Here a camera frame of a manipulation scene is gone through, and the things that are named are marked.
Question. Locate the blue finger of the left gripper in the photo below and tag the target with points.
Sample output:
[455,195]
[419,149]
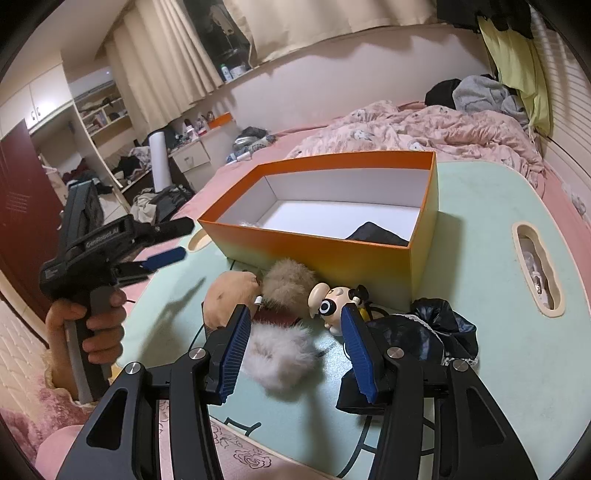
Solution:
[169,230]
[163,259]

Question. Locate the white bedside cabinet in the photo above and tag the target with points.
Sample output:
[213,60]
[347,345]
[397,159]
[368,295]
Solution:
[199,160]

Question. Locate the pink patterned duvet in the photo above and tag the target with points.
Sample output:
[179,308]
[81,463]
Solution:
[452,135]

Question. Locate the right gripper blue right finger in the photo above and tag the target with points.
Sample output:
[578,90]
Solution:
[365,354]

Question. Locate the orange cardboard box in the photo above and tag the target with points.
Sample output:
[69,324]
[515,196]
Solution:
[304,208]

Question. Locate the clothes heap on bed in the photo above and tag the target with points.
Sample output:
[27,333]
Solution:
[250,140]

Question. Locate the mint green lap table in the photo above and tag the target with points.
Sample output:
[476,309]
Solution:
[497,256]

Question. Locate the black patterned cushion pouch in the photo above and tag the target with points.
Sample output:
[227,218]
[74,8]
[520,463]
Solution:
[373,233]

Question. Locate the white fluffy fur ball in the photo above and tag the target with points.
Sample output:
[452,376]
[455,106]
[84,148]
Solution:
[279,357]

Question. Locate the white spray bottle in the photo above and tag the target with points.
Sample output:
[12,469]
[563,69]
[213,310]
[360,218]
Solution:
[226,73]

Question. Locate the black garment on bed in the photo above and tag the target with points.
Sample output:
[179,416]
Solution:
[442,93]

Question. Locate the black hanging clothes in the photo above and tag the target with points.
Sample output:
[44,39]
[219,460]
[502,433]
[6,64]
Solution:
[504,14]

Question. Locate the brown fur pom keychain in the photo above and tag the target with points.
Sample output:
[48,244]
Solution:
[291,288]

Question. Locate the grey clothes pile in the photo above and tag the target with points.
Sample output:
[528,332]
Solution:
[477,93]

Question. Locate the black drawstring pouch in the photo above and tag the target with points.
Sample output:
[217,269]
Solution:
[431,332]

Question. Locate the small orange box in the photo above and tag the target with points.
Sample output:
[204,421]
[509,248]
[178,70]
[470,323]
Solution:
[218,121]

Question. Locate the tan round plush toy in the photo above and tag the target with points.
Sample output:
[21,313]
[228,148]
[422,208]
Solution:
[228,290]

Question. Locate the beige curtains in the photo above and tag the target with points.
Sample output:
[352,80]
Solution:
[166,56]

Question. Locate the white paper roll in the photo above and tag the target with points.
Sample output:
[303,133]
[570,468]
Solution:
[159,161]

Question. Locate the yellow-green hanging garment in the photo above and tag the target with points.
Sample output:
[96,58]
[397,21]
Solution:
[519,67]

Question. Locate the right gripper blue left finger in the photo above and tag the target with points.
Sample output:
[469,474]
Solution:
[234,339]

